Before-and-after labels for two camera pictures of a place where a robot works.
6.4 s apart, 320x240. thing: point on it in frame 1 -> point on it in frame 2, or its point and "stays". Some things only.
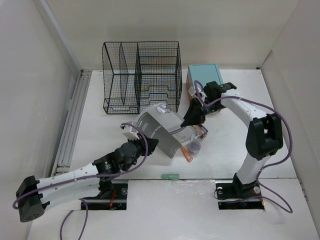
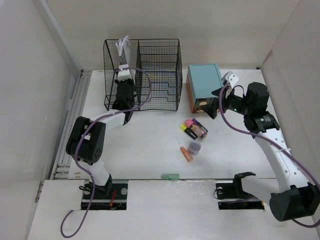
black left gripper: (141, 143) -> (128, 81)
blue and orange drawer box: (205, 73) stays
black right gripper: (195, 115) -> (211, 108)
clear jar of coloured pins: (194, 147) stays
